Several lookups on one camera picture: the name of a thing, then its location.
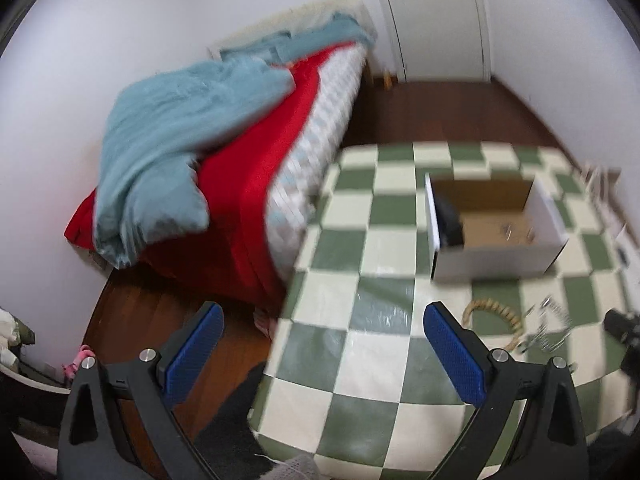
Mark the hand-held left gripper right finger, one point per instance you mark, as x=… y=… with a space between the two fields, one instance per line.
x=456 y=357

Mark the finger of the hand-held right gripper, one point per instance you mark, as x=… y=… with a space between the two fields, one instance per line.
x=624 y=329

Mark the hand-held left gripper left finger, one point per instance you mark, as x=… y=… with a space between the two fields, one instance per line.
x=194 y=357

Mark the person's black trouser leg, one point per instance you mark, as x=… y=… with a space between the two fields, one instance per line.
x=227 y=422

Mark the white plastic object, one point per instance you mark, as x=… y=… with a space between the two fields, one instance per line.
x=624 y=247
x=599 y=177

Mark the white cardboard box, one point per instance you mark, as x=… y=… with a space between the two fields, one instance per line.
x=500 y=260

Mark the pink toy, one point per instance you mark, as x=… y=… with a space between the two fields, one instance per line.
x=79 y=359

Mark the black item in box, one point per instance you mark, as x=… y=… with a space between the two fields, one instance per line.
x=449 y=222

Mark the green white checkered tablecloth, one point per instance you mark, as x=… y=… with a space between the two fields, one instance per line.
x=380 y=240

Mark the red bed sheet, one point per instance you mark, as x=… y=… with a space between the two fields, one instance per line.
x=240 y=195

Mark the white plush item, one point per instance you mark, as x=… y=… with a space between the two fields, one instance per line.
x=9 y=332

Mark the light blue blanket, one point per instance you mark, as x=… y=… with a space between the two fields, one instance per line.
x=170 y=130

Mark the white patterned mattress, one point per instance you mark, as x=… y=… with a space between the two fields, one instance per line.
x=320 y=145

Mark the white door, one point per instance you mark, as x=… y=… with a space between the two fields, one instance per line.
x=435 y=15

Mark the cream fuzzy pillow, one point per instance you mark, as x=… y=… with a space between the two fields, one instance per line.
x=300 y=17

